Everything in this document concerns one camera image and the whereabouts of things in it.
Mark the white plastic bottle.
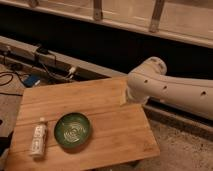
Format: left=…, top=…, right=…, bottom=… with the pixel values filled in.
left=30, top=117, right=47, bottom=158

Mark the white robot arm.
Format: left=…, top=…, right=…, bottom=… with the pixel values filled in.
left=126, top=57, right=213, bottom=120

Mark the green ceramic bowl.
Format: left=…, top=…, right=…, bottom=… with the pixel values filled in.
left=54, top=112, right=92, bottom=149

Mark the white plug connector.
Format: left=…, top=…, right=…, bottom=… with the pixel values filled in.
left=68, top=66, right=77, bottom=75

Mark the wooden cutting board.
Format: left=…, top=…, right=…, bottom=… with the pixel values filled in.
left=5, top=77, right=160, bottom=171

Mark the black clamp device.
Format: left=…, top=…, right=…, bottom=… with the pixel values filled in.
left=35, top=45, right=50, bottom=55

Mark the blue box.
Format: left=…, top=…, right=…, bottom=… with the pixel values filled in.
left=23, top=75, right=40, bottom=88

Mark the black cable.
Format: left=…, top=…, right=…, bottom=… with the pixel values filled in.
left=0, top=53, right=73, bottom=97

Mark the metal bracket middle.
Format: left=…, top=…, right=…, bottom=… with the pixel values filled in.
left=93, top=0, right=103, bottom=21

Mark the metal bracket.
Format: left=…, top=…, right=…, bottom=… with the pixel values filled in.
left=93, top=0, right=103, bottom=21
left=149, top=0, right=165, bottom=33

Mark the metal bracket right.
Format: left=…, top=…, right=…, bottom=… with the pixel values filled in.
left=149, top=0, right=165, bottom=33

